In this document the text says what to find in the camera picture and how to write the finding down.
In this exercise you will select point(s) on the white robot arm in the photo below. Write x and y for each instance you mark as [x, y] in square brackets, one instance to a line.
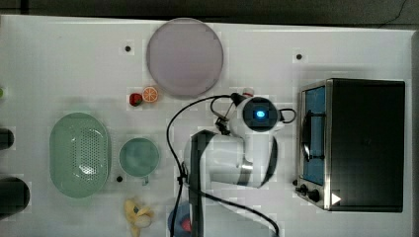
[244, 155]

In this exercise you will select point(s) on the large grey round plate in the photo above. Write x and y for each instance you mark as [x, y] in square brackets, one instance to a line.
[185, 57]

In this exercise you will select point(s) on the black toaster oven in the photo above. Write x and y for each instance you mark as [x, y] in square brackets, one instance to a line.
[351, 145]

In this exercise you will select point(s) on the green oval strainer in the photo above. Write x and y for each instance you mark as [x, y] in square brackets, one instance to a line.
[79, 155]

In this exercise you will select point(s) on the red ketchup bottle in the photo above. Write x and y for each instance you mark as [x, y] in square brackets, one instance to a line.
[248, 92]

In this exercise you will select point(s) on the black cylinder base front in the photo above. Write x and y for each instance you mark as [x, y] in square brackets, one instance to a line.
[15, 196]

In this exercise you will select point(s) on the yellow plush toy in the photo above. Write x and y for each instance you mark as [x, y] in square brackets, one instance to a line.
[137, 216]

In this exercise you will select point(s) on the green metal mug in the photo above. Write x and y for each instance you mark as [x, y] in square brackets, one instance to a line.
[139, 157]

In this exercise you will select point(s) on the black cylinder base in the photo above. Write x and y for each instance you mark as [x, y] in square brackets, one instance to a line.
[15, 196]
[7, 138]

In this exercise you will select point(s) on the blue bowl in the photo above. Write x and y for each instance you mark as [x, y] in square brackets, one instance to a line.
[176, 217]

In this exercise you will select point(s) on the orange slice toy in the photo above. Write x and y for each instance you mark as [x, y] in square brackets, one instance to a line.
[150, 94]

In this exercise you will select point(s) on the red strawberry in bowl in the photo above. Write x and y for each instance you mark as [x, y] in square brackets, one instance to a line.
[186, 225]

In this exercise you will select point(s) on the red strawberry toy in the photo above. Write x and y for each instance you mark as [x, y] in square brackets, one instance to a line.
[135, 99]

